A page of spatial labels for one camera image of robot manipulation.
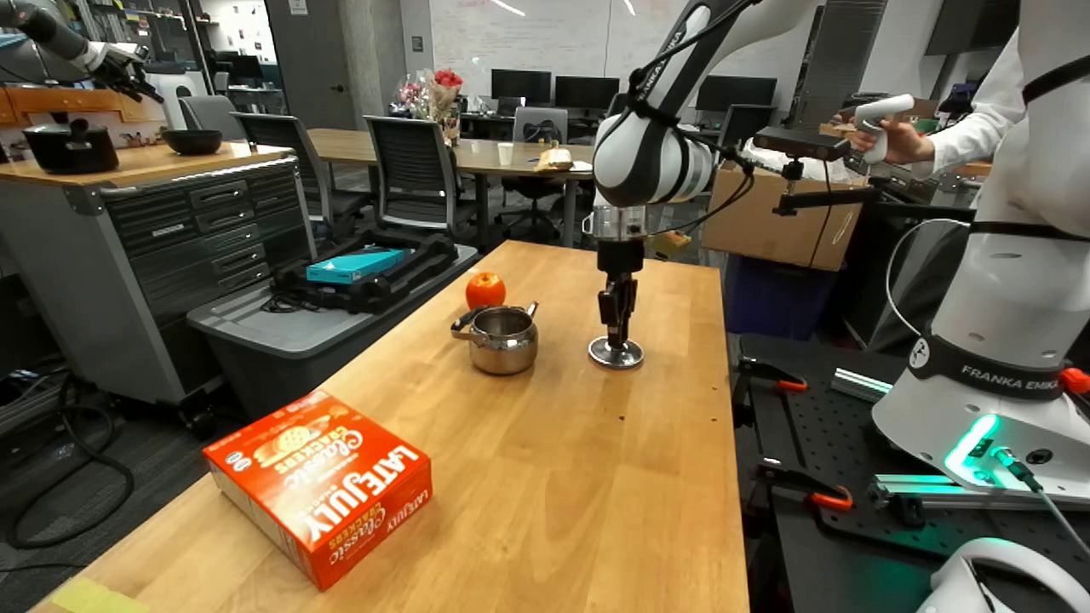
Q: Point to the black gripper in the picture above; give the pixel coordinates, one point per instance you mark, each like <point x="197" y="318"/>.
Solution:
<point x="621" y="257"/>

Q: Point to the round steel teapot lid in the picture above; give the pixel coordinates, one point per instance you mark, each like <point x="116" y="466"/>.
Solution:
<point x="599" y="354"/>

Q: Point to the grey background robot arm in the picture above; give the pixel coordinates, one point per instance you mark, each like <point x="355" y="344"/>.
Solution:
<point x="57" y="39"/>

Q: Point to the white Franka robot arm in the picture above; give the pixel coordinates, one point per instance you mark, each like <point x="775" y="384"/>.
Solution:
<point x="1010" y="226"/>

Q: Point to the small steel teapot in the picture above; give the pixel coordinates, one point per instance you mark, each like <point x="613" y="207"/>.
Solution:
<point x="506" y="344"/>

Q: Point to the blue plastic bin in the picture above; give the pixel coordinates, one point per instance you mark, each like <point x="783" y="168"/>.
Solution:
<point x="770" y="299"/>

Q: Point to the wooden background desk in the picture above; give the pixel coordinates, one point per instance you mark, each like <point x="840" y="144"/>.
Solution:
<point x="499" y="156"/>

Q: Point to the black computer monitor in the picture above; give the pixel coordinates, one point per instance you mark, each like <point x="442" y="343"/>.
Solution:
<point x="739" y="92"/>
<point x="523" y="85"/>
<point x="586" y="92"/>

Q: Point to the black mounting bar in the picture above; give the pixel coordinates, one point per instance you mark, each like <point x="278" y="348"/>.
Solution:
<point x="831" y="201"/>

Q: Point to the grey office chair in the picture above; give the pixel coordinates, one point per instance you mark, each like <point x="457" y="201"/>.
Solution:
<point x="412" y="172"/>
<point x="278" y="141"/>

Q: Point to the aluminium extrusion bar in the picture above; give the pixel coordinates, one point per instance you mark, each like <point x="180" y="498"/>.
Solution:
<point x="864" y="384"/>
<point x="943" y="491"/>

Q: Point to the teal plastic case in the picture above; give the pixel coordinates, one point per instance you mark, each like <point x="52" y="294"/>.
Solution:
<point x="355" y="266"/>

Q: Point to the flower bouquet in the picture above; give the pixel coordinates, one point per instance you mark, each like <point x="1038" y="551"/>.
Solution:
<point x="439" y="92"/>

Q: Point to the white handheld controller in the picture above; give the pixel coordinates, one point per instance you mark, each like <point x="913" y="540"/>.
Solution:
<point x="881" y="114"/>

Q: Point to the grey plastic storage bin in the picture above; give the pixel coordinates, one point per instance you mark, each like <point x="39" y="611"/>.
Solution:
<point x="273" y="343"/>

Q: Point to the orange cracker box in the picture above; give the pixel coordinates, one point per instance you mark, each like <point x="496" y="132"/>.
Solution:
<point x="317" y="488"/>

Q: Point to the person in white sleeve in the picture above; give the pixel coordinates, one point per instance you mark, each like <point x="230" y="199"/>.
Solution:
<point x="976" y="114"/>

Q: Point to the black bowl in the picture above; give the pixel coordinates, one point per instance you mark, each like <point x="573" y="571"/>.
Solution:
<point x="191" y="141"/>

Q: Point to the grey drawer cabinet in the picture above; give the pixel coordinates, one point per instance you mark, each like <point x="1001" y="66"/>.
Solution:
<point x="137" y="250"/>

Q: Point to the black cooking pot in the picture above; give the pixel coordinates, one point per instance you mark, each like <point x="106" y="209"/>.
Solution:
<point x="70" y="148"/>

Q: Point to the yellow sponge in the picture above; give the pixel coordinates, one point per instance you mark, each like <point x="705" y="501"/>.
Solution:
<point x="96" y="596"/>

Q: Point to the orange wooden board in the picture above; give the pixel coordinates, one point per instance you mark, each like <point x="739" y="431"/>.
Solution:
<point x="46" y="105"/>

